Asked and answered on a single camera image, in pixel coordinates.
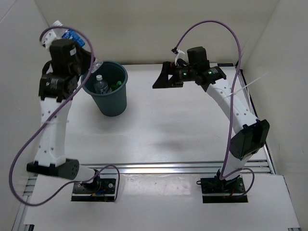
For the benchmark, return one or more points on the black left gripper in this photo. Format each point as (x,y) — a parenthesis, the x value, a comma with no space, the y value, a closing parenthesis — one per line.
(85,56)

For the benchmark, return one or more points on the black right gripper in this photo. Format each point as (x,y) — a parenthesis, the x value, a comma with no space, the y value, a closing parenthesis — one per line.
(168,68)

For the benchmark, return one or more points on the blue label clear bottle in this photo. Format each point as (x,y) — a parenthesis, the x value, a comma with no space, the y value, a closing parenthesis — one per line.
(63,33)

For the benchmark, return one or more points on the white label clear bottle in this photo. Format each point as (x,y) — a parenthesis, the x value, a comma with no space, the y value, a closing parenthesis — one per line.
(101,86)

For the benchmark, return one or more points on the green plastic soda bottle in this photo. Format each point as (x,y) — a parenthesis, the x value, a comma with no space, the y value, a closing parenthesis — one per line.
(116,85)

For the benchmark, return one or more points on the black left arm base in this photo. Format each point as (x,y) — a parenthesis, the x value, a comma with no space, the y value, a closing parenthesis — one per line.
(102,189)

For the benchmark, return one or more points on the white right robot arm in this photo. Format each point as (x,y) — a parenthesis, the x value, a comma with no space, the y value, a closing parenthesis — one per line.
(250,132)

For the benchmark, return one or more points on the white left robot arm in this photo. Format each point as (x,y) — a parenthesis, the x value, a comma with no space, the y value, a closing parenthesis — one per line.
(58,82)

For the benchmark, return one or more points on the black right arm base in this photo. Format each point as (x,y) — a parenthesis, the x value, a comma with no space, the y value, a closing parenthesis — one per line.
(215,191)

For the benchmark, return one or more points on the dark teal plastic bin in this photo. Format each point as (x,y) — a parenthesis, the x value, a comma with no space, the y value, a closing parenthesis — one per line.
(112,103)

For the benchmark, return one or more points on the aluminium table frame rail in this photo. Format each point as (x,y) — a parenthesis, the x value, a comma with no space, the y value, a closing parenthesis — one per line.
(261,167)

